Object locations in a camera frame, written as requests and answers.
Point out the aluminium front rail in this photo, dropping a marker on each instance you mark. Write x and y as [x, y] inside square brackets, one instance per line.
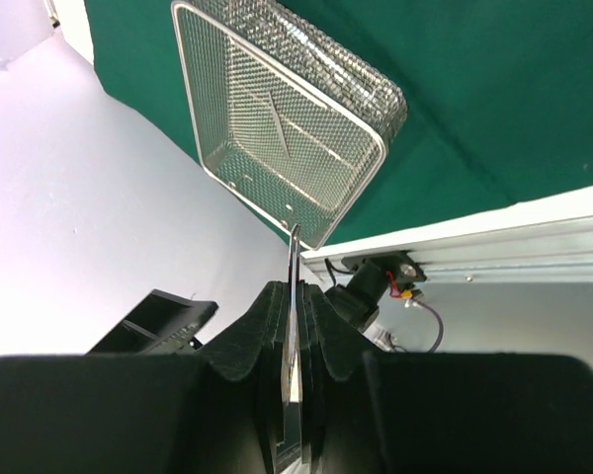
[559, 251]

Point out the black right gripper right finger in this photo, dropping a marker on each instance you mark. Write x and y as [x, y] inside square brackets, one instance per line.
[449, 410]

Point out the green surgical drape cloth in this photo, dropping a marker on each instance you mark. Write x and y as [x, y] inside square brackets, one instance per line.
[500, 104]

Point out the metal mesh instrument tray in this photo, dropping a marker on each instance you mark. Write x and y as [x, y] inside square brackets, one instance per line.
[290, 121]

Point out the steel forceps clamp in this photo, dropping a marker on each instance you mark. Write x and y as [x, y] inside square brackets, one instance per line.
[289, 449]

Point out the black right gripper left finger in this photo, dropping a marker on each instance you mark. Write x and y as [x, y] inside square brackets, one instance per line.
[218, 410]

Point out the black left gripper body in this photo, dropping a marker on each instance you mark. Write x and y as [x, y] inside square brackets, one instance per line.
[160, 324]

